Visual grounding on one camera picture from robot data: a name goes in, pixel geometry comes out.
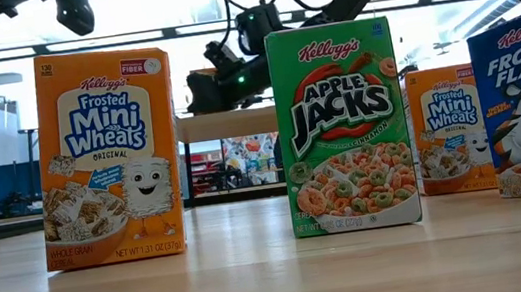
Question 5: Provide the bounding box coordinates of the wooden shelf table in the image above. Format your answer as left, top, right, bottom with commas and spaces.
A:
173, 104, 289, 208

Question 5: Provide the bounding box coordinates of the orange Mini Wheats cereal box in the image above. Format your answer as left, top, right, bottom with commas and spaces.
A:
402, 60, 499, 200
19, 37, 196, 275

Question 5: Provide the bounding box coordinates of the blue partition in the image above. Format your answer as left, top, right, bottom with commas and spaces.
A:
0, 158, 48, 221

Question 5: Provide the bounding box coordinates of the black rig crossbar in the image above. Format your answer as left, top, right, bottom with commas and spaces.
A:
0, 0, 477, 63

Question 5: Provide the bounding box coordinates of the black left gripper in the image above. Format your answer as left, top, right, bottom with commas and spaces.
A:
53, 0, 104, 40

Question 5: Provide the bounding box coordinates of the green Apple Jacks cereal box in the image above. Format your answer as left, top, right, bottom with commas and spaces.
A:
263, 13, 425, 241

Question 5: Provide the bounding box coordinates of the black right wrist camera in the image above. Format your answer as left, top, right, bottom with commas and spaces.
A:
201, 36, 248, 81

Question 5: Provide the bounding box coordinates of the colourful poster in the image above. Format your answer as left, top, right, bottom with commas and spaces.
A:
220, 131, 287, 191

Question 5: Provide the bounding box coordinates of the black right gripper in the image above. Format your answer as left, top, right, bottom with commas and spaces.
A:
181, 57, 281, 118

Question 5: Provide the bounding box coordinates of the red shelving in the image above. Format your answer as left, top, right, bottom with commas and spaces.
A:
188, 149, 228, 197

